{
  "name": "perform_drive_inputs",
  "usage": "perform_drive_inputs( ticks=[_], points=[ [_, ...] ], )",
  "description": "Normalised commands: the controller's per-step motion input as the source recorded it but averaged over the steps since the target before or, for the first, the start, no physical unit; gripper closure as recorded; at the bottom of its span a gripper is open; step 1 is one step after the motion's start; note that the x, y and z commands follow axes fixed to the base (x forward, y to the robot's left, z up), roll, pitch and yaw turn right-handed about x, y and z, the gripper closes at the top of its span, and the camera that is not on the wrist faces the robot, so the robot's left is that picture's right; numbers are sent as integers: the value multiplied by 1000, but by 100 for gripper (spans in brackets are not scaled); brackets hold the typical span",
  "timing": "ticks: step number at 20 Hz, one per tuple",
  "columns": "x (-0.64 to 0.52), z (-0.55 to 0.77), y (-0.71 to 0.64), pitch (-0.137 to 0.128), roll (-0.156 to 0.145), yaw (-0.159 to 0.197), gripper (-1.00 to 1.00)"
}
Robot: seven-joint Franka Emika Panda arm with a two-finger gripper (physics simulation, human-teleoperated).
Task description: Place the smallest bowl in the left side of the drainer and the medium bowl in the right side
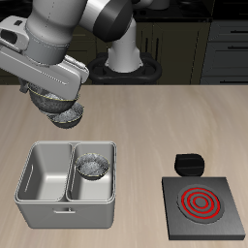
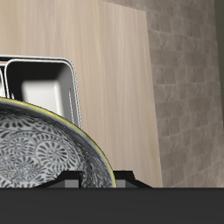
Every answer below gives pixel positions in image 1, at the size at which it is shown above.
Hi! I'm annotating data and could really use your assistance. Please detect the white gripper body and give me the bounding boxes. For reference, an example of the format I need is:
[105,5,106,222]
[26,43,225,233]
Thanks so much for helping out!
[0,46,90,100]

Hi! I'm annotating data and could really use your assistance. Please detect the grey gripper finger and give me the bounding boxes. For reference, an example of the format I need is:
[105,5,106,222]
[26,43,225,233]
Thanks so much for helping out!
[17,77,30,95]

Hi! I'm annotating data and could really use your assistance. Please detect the large grey speckled bowl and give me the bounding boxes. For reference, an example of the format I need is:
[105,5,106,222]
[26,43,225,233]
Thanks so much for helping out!
[28,82,79,114]

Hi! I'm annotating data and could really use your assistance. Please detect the medium grey speckled bowl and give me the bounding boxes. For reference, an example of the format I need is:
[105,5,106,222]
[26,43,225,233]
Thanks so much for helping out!
[47,102,85,130]

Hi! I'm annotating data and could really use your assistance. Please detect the small grey speckled bowl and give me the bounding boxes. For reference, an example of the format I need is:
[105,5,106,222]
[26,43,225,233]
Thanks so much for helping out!
[75,152,111,181]

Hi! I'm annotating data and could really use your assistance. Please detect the dark kitchen cupboards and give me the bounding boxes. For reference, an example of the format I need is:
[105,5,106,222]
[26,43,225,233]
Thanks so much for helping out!
[0,0,248,86]

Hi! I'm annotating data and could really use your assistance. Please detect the white two-bin basket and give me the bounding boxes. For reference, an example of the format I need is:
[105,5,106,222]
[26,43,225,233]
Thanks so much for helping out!
[14,140,118,231]

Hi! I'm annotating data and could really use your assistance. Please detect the round black knob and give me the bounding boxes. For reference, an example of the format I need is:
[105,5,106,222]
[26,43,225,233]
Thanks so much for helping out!
[173,153,206,177]

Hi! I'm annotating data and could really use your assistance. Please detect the grey drawer cabinet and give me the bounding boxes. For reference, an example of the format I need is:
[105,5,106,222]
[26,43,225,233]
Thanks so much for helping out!
[200,19,248,86]

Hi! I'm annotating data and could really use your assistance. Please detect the dark grey stove plate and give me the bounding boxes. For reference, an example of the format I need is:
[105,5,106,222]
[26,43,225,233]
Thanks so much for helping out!
[161,175,247,241]

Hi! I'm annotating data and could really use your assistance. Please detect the flat black base plate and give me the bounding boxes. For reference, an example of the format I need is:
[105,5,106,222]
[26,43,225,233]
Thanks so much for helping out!
[87,52,163,82]

